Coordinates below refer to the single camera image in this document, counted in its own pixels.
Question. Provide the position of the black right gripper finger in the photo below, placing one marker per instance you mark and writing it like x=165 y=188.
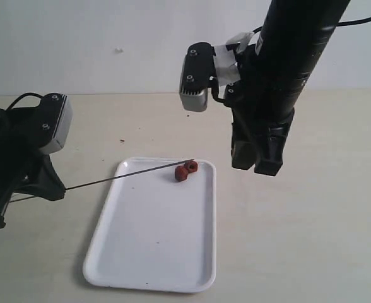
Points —
x=270 y=143
x=243 y=155

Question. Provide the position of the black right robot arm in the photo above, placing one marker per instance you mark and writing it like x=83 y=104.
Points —
x=306 y=27

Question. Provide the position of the white plastic tray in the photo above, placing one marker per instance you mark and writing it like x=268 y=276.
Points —
x=155 y=233

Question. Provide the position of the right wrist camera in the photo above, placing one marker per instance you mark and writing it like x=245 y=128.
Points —
x=197 y=69

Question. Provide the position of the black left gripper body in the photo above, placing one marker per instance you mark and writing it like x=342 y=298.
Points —
x=20 y=136

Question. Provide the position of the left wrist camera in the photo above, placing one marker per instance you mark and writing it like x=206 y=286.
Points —
x=56 y=115

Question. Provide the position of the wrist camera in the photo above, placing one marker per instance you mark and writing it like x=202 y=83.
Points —
x=197 y=69
x=56 y=115

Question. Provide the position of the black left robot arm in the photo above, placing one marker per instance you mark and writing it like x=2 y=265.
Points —
x=28 y=135

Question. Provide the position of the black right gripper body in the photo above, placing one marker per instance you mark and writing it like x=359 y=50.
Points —
x=263 y=100

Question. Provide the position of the thin metal skewer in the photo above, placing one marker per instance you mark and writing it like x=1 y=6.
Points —
x=128 y=175

